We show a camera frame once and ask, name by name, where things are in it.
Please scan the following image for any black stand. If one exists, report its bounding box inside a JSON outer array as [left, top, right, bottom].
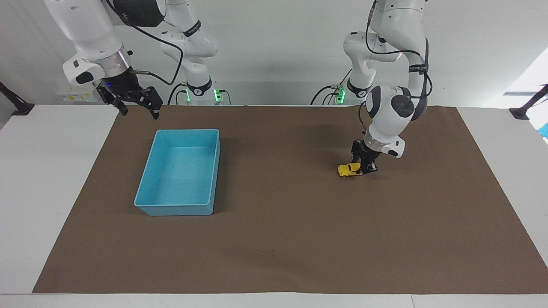
[[509, 84, 548, 120], [0, 81, 35, 116]]

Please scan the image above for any black cable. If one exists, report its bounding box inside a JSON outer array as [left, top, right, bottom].
[[105, 0, 185, 86], [310, 68, 352, 106], [167, 83, 189, 106], [359, 0, 433, 133]]

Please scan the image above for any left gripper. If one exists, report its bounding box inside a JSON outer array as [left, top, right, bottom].
[[351, 140, 380, 175]]

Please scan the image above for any white power strip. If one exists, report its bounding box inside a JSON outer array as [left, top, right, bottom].
[[57, 87, 104, 104]]

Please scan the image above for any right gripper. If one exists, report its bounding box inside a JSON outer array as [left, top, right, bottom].
[[97, 68, 164, 120]]

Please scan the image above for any yellow toy beetle car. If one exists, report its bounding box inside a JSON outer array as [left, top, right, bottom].
[[338, 163, 363, 177]]

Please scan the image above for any light blue plastic tray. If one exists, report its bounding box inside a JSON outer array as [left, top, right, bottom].
[[134, 129, 221, 216]]

